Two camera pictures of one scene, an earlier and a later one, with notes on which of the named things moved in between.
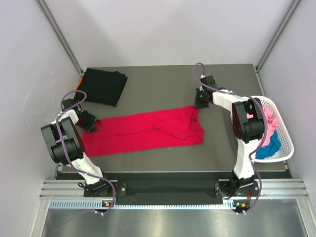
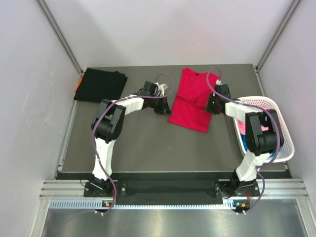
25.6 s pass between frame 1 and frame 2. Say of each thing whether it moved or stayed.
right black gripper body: moved
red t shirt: moved
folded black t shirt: stayed
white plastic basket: stayed
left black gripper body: moved
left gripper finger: moved
